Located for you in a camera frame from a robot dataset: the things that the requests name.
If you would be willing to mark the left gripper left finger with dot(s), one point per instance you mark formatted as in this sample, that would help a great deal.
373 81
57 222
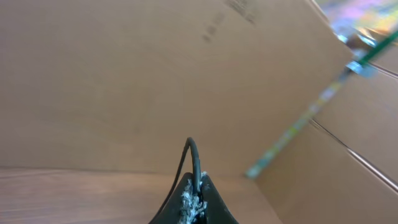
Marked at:
171 213

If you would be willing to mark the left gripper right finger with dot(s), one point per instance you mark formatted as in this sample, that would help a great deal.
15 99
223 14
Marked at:
216 211

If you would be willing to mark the right cardboard box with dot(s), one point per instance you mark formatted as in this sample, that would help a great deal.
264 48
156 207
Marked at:
342 166

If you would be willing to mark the cardboard box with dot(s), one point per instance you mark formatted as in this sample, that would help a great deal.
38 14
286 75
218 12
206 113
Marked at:
342 166
121 84

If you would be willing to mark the left cardboard box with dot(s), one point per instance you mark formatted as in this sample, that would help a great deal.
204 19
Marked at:
121 84

